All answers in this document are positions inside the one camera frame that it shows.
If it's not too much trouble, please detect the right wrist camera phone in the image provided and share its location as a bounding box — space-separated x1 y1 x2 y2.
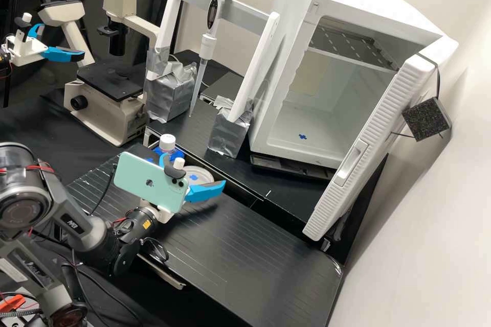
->
114 150 191 214

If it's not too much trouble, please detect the petri dish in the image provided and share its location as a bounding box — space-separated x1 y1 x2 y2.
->
183 165 216 189

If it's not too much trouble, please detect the cream microscope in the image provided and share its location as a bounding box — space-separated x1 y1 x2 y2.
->
36 0 162 148

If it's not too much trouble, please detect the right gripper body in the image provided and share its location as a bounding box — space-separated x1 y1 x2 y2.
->
139 198 174 225

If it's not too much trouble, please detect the white pipette stand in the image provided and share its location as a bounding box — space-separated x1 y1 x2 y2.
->
143 0 283 159

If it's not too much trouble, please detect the incubator door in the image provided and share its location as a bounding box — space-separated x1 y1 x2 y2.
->
302 38 454 243

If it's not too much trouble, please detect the white incubator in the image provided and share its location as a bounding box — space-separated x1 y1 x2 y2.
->
247 0 460 171

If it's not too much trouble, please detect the black cable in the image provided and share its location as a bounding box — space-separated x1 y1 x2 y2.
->
90 163 118 216

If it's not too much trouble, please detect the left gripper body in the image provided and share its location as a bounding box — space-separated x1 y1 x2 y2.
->
5 33 50 67

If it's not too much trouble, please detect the pipette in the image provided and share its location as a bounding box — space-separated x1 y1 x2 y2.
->
188 0 232 118

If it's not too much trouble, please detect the blue bottle holder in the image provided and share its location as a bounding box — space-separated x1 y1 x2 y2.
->
149 146 188 166

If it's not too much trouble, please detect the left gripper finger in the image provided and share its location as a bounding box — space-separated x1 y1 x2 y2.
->
29 23 47 42
41 46 86 64

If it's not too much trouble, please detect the small bottle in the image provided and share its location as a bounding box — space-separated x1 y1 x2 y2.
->
158 133 177 156

